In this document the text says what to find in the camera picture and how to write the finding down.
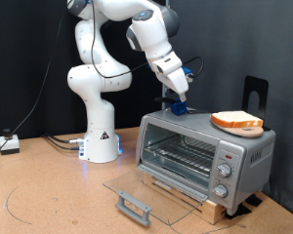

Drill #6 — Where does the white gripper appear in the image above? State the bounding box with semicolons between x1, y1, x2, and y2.
156;65;189;102

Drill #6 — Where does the white bread slice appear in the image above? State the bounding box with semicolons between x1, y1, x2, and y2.
210;110;265;129

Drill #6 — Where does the glass oven door with handle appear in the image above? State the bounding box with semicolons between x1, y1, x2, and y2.
103;164;209;227

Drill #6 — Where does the silver oven knob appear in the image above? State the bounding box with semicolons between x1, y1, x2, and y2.
217;162;233;178
212;183;229;199

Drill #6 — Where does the silver toaster oven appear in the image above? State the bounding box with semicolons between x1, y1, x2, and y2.
135;106;277;216

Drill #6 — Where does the silver vertical metal pole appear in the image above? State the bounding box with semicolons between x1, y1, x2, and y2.
161;0;171;110

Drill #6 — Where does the grey fabric backdrop curtain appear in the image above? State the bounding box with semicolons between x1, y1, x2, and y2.
167;0;293;220

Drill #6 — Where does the black metal bookend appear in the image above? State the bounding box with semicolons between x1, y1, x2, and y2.
241;75;272;132

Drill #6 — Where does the round wooden cutting board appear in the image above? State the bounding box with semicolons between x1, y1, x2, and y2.
211;120;266;138

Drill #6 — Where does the slotted wooden base block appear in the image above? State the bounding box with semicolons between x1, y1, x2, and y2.
142;172;228;226

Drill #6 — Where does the black fabric backdrop curtain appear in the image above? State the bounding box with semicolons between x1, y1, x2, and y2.
0;0;167;140

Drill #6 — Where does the grey emergency stop box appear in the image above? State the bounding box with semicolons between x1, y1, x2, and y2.
0;128;21;155

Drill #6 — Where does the metal wire oven rack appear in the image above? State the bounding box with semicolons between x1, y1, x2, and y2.
143;134;217;178

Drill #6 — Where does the black camera cable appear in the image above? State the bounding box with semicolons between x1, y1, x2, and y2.
90;0;205;80

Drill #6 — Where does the black base cable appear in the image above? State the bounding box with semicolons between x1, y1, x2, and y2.
43;135;82;151
43;132;86;144

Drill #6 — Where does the long black hanging cable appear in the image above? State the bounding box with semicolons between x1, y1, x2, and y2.
0;0;72;170

